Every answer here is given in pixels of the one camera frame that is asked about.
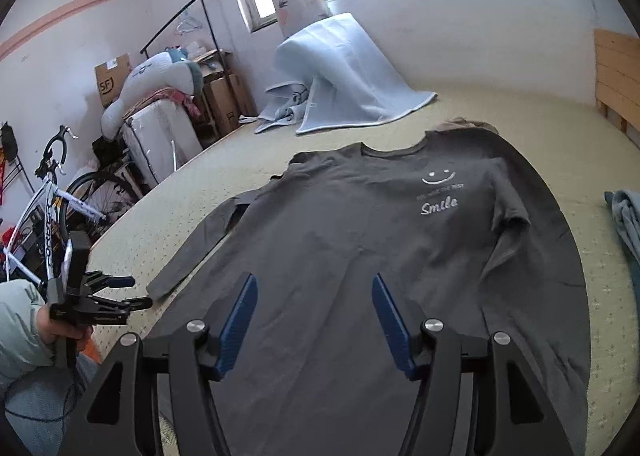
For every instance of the brown cardboard boxes stack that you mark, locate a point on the brown cardboard boxes stack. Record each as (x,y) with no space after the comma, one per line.
(225,92)

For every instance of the blue-grey garment at edge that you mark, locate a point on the blue-grey garment at edge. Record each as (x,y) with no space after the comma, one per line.
(624,209)

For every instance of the white zippered storage bag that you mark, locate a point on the white zippered storage bag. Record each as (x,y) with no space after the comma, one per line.
(161,139)

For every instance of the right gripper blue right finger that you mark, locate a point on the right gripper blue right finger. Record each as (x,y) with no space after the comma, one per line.
(401,320)

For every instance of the beige woven bed mattress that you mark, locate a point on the beige woven bed mattress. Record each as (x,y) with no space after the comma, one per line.
(578,153)

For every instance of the wooden headboard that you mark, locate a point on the wooden headboard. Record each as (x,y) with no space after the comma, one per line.
(618,80)

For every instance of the person's left hand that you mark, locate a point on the person's left hand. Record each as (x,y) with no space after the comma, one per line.
(50,330)

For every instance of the pink folded blanket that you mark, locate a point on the pink folded blanket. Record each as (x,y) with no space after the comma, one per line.
(169,94)

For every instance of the person's light green sleeve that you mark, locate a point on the person's light green sleeve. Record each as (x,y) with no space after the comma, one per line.
(21,348)

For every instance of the SF cardboard box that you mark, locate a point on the SF cardboard box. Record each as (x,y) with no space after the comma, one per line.
(110,78)

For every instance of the person's blue jeans leg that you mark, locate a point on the person's blue jeans leg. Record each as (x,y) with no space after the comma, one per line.
(38,405)

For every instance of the white plush pillow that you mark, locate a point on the white plush pillow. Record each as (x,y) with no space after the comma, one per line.
(167,69)

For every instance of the light blue blanket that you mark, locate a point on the light blue blanket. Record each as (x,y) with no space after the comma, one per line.
(335,76)

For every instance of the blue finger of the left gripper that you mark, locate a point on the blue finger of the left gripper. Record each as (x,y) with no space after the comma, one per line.
(118,282)
(137,304)

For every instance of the black clothes rack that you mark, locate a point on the black clothes rack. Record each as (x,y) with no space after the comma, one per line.
(182,22)

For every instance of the beige crumpled garment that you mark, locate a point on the beige crumpled garment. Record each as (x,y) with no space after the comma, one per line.
(462,123)

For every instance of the dark grey Smile shirt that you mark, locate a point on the dark grey Smile shirt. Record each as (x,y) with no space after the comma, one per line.
(460,223)

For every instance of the white bicycle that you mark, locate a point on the white bicycle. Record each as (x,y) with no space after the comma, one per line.
(92,204)

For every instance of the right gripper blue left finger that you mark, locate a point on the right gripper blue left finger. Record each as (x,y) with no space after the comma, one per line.
(230,323)

